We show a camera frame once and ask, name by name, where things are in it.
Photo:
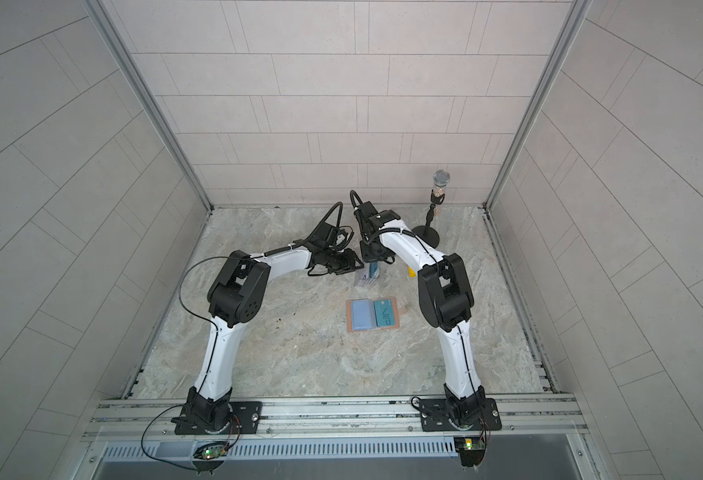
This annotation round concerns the silver VIP card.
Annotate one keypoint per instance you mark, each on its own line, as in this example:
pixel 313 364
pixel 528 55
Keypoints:
pixel 372 271

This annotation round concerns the teal VIP card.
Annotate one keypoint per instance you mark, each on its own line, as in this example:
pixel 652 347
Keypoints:
pixel 385 313

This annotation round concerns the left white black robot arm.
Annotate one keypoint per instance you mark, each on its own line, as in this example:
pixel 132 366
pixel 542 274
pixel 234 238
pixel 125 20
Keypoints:
pixel 234 299

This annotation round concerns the aluminium mounting rail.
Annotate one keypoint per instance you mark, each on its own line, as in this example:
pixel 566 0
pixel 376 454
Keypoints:
pixel 334 417

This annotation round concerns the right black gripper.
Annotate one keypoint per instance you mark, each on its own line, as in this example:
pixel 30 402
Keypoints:
pixel 368 256

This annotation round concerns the perforated vent strip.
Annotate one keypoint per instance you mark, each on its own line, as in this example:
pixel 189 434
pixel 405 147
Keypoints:
pixel 282 449

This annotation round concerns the right circuit board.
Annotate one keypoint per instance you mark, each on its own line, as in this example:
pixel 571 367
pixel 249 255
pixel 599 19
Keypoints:
pixel 471 450

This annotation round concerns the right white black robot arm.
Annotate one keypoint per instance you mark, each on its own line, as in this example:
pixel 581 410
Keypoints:
pixel 445 299

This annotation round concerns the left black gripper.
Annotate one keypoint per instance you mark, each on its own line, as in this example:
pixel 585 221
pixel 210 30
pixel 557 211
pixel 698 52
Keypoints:
pixel 347 262

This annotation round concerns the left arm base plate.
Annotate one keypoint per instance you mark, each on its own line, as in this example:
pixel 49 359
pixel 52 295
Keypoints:
pixel 213 419

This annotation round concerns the brown leather card holder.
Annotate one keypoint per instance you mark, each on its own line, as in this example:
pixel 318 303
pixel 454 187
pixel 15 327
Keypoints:
pixel 360 315

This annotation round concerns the left green circuit board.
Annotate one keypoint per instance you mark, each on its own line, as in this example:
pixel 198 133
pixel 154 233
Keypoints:
pixel 211 451

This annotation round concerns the clear acrylic card box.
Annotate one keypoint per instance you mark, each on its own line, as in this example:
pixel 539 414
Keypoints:
pixel 361 277

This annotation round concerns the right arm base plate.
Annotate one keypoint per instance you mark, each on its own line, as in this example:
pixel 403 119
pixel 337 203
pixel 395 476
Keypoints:
pixel 445 415

